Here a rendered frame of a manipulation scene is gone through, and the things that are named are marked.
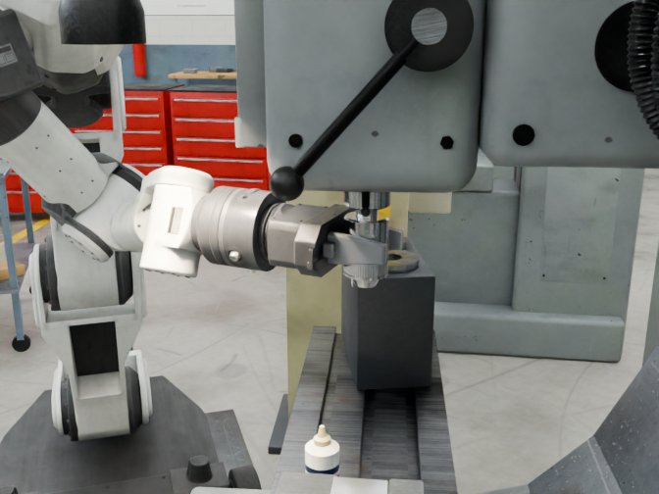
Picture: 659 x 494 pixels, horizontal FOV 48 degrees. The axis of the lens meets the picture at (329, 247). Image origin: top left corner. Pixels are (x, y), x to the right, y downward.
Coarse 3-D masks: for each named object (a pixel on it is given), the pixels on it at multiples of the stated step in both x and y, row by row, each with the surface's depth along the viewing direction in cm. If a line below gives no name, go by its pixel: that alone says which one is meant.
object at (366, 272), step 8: (344, 232) 76; (352, 232) 75; (360, 232) 75; (368, 232) 75; (376, 232) 75; (384, 232) 75; (376, 240) 75; (384, 240) 76; (384, 264) 77; (344, 272) 78; (352, 272) 76; (360, 272) 76; (368, 272) 76; (376, 272) 76; (384, 272) 77; (368, 280) 76
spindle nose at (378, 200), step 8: (344, 192) 75; (352, 192) 74; (360, 192) 74; (376, 192) 74; (384, 192) 74; (344, 200) 75; (352, 200) 74; (360, 200) 74; (376, 200) 74; (384, 200) 74; (352, 208) 74; (360, 208) 74; (376, 208) 74; (384, 208) 75
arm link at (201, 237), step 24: (168, 192) 83; (192, 192) 82; (216, 192) 81; (168, 216) 83; (192, 216) 82; (216, 216) 79; (168, 240) 82; (192, 240) 82; (216, 240) 79; (144, 264) 83; (168, 264) 82; (192, 264) 84; (216, 264) 83
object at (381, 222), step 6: (348, 216) 76; (354, 216) 76; (378, 216) 76; (384, 216) 76; (348, 222) 75; (354, 222) 75; (360, 222) 74; (366, 222) 74; (372, 222) 74; (378, 222) 75; (384, 222) 75; (354, 228) 75; (360, 228) 75; (366, 228) 75; (372, 228) 75; (378, 228) 75; (384, 228) 75
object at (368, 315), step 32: (416, 256) 118; (352, 288) 119; (384, 288) 113; (416, 288) 113; (352, 320) 120; (384, 320) 114; (416, 320) 115; (352, 352) 121; (384, 352) 116; (416, 352) 116; (384, 384) 117; (416, 384) 118
